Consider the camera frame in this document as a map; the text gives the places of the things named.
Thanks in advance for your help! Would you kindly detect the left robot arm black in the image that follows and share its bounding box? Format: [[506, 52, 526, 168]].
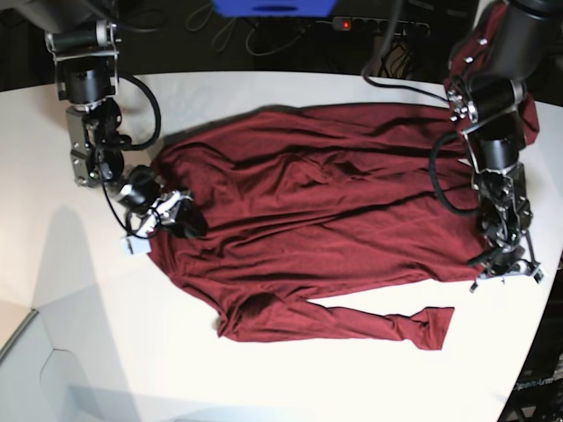
[[445, 1, 562, 282]]

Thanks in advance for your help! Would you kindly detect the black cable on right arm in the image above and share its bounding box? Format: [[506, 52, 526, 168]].
[[100, 72, 163, 238]]

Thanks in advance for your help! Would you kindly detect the black power strip red light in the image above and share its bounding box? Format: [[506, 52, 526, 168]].
[[332, 16, 431, 37]]

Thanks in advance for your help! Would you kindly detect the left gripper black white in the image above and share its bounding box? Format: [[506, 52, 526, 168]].
[[468, 245, 546, 293]]

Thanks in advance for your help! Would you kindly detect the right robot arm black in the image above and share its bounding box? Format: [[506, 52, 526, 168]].
[[1, 1, 208, 255]]

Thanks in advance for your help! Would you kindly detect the blue box at table back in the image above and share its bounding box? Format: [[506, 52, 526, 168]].
[[211, 0, 336, 18]]

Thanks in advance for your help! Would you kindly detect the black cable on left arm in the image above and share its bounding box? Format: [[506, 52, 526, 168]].
[[428, 131, 485, 217]]

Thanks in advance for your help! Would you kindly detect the dark red long-sleeve t-shirt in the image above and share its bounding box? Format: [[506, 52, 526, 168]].
[[149, 2, 541, 352]]

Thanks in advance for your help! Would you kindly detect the black OpenArm labelled case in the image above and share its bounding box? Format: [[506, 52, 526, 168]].
[[499, 267, 562, 421]]

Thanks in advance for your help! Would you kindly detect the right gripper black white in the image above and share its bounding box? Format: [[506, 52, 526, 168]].
[[114, 165, 208, 240]]

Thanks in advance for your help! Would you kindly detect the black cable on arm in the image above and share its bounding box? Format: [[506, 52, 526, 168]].
[[428, 131, 485, 217], [100, 72, 163, 238]]

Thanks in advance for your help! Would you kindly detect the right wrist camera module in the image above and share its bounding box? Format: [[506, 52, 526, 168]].
[[121, 236, 151, 256]]

